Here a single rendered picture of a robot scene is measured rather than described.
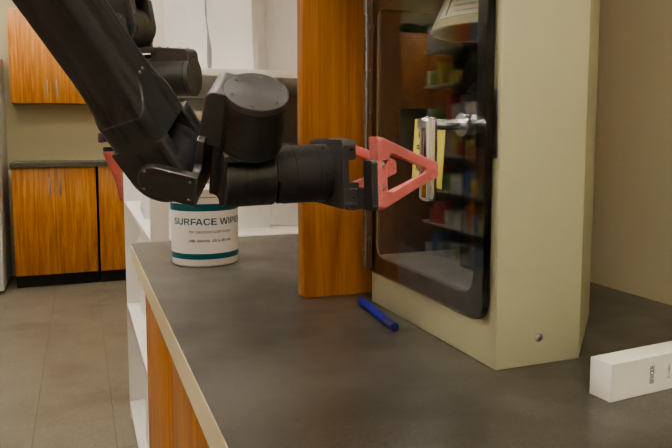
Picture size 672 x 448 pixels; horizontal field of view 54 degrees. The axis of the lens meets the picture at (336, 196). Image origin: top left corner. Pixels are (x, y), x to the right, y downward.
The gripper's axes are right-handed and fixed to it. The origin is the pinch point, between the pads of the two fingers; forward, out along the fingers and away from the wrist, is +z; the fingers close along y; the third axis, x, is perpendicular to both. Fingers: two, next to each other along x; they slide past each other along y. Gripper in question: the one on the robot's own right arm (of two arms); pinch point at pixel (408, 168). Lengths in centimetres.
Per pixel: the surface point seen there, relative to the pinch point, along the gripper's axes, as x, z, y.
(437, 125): -4.4, 3.8, 0.5
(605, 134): -3, 51, 28
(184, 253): 17, -16, 64
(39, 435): 111, -58, 218
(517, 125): -4.1, 10.6, -4.0
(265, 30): -36, 19, 134
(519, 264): 10.5, 10.9, -3.8
